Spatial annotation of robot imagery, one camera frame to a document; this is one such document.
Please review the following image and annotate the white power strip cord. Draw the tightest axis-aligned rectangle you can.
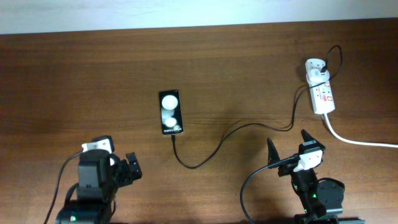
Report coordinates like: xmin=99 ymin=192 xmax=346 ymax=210
xmin=322 ymin=113 xmax=398 ymax=149

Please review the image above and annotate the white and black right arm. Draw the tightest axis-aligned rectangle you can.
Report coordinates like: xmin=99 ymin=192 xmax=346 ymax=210
xmin=267 ymin=129 xmax=366 ymax=224

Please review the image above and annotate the black USB charging cable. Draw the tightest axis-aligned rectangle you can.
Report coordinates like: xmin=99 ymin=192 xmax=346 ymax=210
xmin=171 ymin=45 xmax=343 ymax=170

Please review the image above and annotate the black Samsung smartphone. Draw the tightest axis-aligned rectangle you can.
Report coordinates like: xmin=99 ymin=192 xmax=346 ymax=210
xmin=159 ymin=90 xmax=184 ymax=135

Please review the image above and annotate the white USB charger plug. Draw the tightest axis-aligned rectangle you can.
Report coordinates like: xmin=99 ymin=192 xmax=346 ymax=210
xmin=306 ymin=68 xmax=330 ymax=85

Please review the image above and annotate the white power strip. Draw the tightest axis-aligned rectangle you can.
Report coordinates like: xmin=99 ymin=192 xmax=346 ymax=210
xmin=305 ymin=58 xmax=335 ymax=114

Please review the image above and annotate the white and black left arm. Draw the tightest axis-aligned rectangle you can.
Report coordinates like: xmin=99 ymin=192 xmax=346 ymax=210
xmin=55 ymin=149 xmax=142 ymax=224

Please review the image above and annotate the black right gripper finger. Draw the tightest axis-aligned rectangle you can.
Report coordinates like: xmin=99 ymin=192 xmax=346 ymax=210
xmin=300 ymin=129 xmax=326 ymax=152
xmin=267 ymin=138 xmax=280 ymax=168

